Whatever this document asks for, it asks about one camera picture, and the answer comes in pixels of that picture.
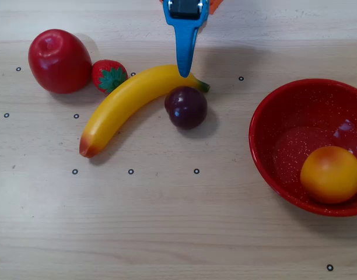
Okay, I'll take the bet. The orange robot base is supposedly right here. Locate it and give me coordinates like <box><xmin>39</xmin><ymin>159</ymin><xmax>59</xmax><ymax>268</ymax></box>
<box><xmin>209</xmin><ymin>0</ymin><xmax>225</xmax><ymax>15</ymax></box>

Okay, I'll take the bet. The red toy apple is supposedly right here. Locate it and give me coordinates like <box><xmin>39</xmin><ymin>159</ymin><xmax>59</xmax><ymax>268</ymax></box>
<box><xmin>28</xmin><ymin>29</ymin><xmax>93</xmax><ymax>95</ymax></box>

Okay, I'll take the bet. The red toy strawberry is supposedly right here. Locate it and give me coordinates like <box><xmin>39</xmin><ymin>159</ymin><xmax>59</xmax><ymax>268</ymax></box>
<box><xmin>92</xmin><ymin>59</ymin><xmax>128</xmax><ymax>94</ymax></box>

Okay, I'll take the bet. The dark purple toy plum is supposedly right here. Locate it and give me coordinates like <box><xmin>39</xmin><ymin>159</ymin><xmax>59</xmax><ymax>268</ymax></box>
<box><xmin>164</xmin><ymin>86</ymin><xmax>208</xmax><ymax>131</ymax></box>

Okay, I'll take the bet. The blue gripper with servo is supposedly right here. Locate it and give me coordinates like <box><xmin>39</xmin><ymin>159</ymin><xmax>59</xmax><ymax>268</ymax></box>
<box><xmin>163</xmin><ymin>0</ymin><xmax>210</xmax><ymax>78</ymax></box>

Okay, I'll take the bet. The yellow toy banana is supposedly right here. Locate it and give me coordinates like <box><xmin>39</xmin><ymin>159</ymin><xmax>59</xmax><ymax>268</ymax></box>
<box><xmin>79</xmin><ymin>64</ymin><xmax>211</xmax><ymax>159</ymax></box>

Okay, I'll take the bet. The orange yellow toy peach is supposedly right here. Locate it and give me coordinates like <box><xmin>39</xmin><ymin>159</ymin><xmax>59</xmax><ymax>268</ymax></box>
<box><xmin>300</xmin><ymin>145</ymin><xmax>357</xmax><ymax>204</ymax></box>

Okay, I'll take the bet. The red speckled bowl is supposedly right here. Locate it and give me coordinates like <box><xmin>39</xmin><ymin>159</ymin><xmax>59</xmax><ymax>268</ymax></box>
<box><xmin>248</xmin><ymin>78</ymin><xmax>357</xmax><ymax>217</ymax></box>

